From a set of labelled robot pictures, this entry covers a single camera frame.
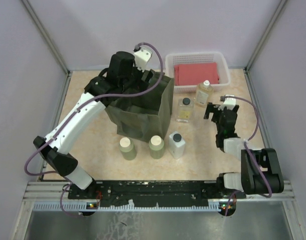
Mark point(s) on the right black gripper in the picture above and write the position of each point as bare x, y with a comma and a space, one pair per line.
213, 108

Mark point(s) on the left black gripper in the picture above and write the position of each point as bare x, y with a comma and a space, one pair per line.
140, 84

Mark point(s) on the amber bottle white cap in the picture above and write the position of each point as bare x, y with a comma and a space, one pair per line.
203, 92

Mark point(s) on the green canvas bag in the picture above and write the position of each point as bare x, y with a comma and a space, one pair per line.
144, 116

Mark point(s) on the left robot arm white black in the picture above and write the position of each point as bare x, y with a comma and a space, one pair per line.
125, 71

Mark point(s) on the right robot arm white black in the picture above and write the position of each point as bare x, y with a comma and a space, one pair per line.
260, 170

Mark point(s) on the white plastic basket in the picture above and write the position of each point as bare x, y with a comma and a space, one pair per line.
206, 57

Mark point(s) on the clear square bottle black cap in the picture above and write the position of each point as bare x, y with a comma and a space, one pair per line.
184, 110

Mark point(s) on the red folded cloth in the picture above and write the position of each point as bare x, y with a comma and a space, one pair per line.
194, 74

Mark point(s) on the white square bottle black cap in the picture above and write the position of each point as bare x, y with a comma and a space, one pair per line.
176, 145

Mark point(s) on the right green bottle beige cap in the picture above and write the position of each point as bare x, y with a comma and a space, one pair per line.
156, 145

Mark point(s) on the green bottle beige cap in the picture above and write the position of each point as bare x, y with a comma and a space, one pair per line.
127, 148
156, 145

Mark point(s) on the left green bottle beige cap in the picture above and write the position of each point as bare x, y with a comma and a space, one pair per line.
127, 148

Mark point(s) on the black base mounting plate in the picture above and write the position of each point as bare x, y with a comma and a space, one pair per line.
150, 194

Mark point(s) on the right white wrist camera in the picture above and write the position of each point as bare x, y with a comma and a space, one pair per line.
228, 102

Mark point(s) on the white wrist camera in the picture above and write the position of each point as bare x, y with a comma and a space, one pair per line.
142, 56
228, 102

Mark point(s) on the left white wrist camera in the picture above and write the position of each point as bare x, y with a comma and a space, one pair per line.
142, 56

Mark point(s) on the aluminium front rail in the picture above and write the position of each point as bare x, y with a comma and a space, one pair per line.
53, 196

